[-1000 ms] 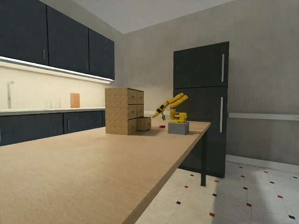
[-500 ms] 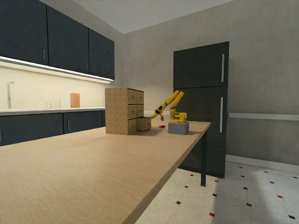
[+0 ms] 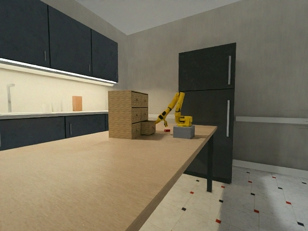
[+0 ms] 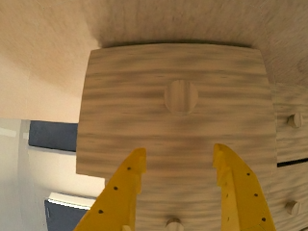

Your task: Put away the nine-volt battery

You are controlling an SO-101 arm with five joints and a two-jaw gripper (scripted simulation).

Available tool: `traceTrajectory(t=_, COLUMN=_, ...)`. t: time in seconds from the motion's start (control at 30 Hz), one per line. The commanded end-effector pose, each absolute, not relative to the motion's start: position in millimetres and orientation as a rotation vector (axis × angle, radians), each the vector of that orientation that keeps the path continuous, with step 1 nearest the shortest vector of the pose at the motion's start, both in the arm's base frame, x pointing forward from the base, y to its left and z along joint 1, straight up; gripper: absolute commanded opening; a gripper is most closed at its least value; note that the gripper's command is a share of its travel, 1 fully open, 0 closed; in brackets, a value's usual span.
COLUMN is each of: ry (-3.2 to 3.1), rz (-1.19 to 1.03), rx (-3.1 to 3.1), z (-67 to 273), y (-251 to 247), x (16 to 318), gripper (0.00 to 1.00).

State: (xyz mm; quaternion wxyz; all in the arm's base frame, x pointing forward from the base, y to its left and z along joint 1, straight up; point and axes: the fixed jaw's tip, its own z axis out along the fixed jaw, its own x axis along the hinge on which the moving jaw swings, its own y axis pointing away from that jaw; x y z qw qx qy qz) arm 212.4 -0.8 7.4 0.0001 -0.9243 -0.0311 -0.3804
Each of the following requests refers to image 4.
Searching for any wooden drawer front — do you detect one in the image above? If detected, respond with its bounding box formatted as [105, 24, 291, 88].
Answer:
[258, 167, 308, 231]
[269, 86, 308, 163]
[75, 43, 277, 183]
[135, 182, 221, 231]

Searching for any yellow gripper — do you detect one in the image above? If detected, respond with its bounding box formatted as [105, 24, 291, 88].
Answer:
[73, 143, 276, 231]

